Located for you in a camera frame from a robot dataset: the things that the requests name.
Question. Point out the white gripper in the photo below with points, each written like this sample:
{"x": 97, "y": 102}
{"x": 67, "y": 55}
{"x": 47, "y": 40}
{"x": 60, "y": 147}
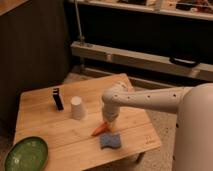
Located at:
{"x": 110, "y": 113}

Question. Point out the orange pepper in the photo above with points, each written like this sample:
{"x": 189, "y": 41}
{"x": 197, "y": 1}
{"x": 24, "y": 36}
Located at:
{"x": 101, "y": 129}

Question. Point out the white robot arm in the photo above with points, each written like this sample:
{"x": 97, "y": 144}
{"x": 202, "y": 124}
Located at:
{"x": 193, "y": 147}

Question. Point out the blue sponge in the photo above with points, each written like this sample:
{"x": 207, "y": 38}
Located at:
{"x": 110, "y": 141}

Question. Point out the white paper cup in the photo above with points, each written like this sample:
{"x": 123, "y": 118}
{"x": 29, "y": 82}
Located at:
{"x": 77, "y": 108}

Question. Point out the wooden table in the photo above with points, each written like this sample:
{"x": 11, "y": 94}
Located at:
{"x": 71, "y": 144}

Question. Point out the black rectangular block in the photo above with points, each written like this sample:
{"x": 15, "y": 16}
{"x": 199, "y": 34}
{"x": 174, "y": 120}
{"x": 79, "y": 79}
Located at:
{"x": 57, "y": 99}

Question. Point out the grey metal shelf beam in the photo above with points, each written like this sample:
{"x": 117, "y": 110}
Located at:
{"x": 140, "y": 60}

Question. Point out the metal vertical pole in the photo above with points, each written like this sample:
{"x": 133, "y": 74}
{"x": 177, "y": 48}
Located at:
{"x": 81, "y": 37}

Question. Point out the green plate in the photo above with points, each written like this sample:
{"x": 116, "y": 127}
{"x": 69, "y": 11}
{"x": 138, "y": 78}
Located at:
{"x": 28, "y": 154}

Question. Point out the black handle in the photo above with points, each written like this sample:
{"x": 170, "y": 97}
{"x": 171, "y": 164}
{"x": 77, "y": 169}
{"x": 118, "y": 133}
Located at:
{"x": 189, "y": 64}

